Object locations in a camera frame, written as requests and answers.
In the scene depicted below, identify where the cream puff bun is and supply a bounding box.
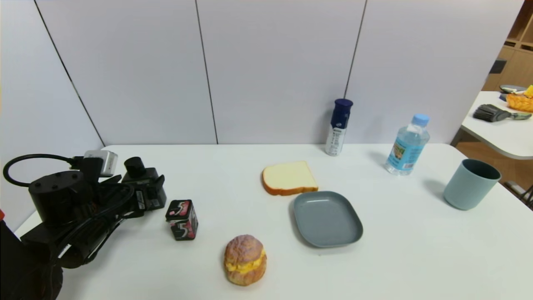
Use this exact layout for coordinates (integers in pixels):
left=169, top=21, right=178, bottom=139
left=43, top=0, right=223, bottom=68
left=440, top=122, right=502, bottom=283
left=224, top=234, right=267, bottom=286

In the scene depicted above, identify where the light blue cup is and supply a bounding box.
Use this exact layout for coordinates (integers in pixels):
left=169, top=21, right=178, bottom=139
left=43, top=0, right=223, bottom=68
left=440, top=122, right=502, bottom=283
left=443, top=158, right=502, bottom=211

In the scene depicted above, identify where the black bristle brush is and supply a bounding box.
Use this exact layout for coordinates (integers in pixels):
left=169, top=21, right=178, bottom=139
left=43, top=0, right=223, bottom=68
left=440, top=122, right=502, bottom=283
left=473, top=104, right=533, bottom=123

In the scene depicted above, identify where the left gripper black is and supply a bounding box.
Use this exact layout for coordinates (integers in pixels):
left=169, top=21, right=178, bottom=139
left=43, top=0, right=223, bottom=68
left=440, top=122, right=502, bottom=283
left=99, top=174, right=165, bottom=218

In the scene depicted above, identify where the black gum box with 5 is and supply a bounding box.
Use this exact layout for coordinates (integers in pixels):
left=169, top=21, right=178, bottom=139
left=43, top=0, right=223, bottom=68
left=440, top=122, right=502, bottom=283
left=165, top=199, right=199, bottom=241

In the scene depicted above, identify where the wooden shelf unit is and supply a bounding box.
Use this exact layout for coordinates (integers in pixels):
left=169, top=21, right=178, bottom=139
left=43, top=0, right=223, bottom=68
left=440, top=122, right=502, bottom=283
left=482, top=0, right=533, bottom=93

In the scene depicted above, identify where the white side table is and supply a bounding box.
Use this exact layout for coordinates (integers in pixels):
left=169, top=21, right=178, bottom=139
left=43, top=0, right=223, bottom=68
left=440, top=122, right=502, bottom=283
left=452, top=91, right=533, bottom=160

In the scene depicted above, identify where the white bread slice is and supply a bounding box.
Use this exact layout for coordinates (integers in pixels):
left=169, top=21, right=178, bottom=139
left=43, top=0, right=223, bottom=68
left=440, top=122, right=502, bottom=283
left=262, top=160, right=319, bottom=196

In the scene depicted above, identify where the clear water bottle blue cap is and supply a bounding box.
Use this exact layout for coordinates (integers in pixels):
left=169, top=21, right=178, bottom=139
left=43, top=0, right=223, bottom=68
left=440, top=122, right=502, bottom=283
left=384, top=113, right=430, bottom=176

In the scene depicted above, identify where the spray can with blue cap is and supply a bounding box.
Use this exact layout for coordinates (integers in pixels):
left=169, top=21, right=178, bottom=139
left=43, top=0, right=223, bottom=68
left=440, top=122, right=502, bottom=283
left=325, top=98, right=354, bottom=157

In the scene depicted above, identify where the grey square dish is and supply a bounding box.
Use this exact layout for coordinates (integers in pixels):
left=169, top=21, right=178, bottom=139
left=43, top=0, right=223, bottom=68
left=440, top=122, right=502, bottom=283
left=293, top=191, right=364, bottom=249

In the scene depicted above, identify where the black camera cable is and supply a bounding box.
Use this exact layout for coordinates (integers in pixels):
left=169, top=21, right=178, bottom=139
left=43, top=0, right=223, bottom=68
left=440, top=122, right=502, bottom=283
left=3, top=153, right=90, bottom=188

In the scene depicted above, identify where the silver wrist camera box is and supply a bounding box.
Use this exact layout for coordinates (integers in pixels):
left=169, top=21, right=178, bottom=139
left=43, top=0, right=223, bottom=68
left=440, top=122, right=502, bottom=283
left=83, top=150, right=118, bottom=178

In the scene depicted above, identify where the black square bottle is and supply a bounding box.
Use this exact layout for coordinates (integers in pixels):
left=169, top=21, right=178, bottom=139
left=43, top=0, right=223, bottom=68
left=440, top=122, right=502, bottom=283
left=122, top=156, right=167, bottom=211

